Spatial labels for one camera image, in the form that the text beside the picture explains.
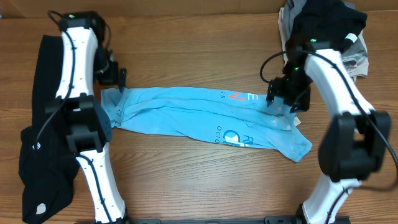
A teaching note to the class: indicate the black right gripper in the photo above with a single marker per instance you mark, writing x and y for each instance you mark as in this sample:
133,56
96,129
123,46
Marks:
275,89

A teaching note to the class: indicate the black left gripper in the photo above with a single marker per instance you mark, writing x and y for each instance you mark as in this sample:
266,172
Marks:
115,77

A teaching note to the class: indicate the light blue printed t-shirt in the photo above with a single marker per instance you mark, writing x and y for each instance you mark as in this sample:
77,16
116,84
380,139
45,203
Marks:
218,116

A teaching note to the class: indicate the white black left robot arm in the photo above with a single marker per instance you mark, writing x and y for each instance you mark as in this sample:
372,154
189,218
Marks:
78,118

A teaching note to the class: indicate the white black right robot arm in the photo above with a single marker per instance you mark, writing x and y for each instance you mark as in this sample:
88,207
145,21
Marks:
354,145

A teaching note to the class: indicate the grey folded clothes stack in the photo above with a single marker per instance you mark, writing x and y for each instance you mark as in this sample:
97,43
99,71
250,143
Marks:
355,59

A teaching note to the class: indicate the brown cardboard backboard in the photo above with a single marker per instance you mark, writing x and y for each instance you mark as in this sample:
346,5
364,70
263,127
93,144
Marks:
115,8

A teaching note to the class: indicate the black folded garment on stack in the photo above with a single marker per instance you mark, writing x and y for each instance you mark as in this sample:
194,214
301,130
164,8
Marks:
326,21

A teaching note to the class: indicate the black garment with white logo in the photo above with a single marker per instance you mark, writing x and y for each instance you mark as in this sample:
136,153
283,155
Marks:
45,168

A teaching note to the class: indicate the black base rail with mounts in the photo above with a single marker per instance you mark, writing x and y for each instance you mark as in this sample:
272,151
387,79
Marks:
217,221

